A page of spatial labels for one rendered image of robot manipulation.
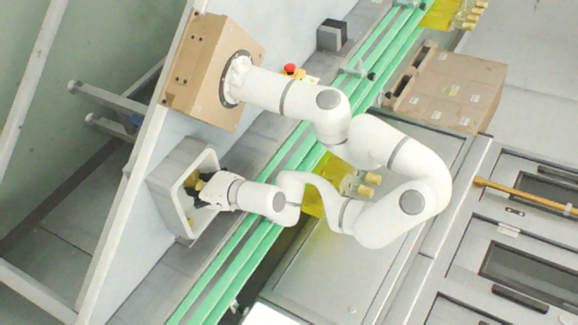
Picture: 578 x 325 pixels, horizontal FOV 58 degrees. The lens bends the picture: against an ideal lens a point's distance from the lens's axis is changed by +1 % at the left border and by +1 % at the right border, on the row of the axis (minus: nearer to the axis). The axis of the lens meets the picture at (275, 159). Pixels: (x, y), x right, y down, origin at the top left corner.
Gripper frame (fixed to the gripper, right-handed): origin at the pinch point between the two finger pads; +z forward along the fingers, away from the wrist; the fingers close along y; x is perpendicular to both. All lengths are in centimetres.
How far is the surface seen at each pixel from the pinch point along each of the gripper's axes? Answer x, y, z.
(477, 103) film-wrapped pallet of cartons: -263, 350, 73
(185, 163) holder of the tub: 10.3, -1.6, -4.0
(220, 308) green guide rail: -28.1, -19.2, -7.1
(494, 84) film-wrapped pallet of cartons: -266, 384, 68
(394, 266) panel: -48, 19, -38
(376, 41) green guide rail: -16, 90, -8
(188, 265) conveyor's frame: -16.4, -15.6, 1.0
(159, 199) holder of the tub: 5.0, -10.6, 1.7
